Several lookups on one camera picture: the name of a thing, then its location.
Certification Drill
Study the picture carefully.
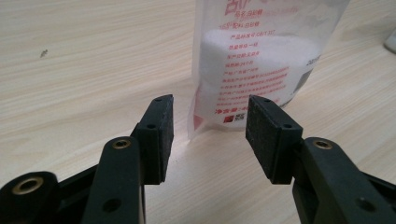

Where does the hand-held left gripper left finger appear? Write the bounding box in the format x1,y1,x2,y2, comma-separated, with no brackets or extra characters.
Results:
81,93,175,224

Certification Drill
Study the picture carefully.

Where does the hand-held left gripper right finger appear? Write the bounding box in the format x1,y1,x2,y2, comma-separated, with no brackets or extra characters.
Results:
245,94,396,224

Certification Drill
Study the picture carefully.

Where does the clear white sugar pouch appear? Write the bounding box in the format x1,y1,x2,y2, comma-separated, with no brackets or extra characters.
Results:
186,0,351,140

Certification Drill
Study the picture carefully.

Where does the clear jar with grey lid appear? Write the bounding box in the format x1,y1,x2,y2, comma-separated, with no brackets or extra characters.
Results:
383,28,396,54

